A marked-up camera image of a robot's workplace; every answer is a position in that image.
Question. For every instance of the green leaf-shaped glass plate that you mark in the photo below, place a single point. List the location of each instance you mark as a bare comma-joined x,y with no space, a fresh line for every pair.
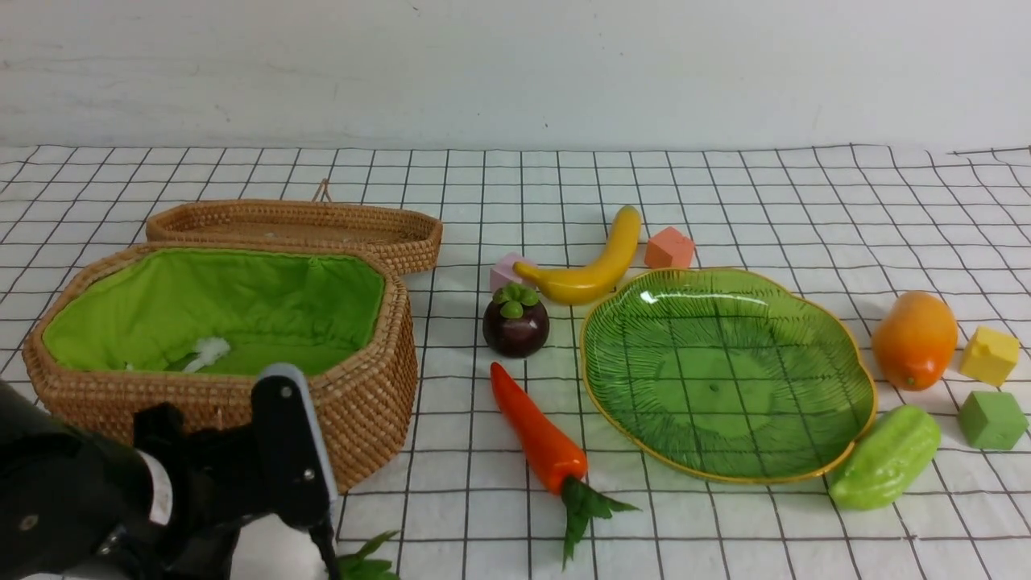
727,375

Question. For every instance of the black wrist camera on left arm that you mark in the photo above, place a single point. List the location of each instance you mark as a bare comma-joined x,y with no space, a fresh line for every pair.
294,461

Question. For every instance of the orange foam cube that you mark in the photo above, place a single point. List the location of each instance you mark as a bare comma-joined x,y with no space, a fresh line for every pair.
670,248

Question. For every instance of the pink foam cube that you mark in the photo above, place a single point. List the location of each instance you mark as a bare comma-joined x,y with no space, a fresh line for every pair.
501,274

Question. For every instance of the woven rattan basket lid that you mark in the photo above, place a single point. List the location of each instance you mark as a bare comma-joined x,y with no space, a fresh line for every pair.
407,242

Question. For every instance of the light green toy gourd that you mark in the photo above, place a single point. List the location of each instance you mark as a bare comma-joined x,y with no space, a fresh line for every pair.
887,460

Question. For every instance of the orange toy mango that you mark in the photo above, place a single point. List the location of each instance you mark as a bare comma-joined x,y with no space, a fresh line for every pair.
914,344

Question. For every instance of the yellow foam cube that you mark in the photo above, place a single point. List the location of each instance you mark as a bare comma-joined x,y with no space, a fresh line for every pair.
990,356

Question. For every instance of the yellow toy banana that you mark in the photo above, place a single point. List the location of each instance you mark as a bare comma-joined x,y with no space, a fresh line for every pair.
582,285

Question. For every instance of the white toy radish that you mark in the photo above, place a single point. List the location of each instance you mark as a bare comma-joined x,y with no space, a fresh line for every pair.
269,549

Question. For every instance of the dark purple toy mangosteen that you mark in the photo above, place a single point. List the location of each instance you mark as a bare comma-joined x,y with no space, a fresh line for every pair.
515,324

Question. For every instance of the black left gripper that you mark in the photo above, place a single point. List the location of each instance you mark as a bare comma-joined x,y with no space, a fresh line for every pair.
186,499

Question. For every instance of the orange toy carrot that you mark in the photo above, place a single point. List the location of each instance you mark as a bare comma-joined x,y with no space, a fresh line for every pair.
558,463

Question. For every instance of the woven rattan basket green lining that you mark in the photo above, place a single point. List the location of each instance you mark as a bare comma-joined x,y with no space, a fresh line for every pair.
194,323

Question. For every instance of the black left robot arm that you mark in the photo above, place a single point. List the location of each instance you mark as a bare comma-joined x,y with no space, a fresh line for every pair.
60,494

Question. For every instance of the green foam cube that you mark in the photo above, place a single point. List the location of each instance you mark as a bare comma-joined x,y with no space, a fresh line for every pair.
992,420

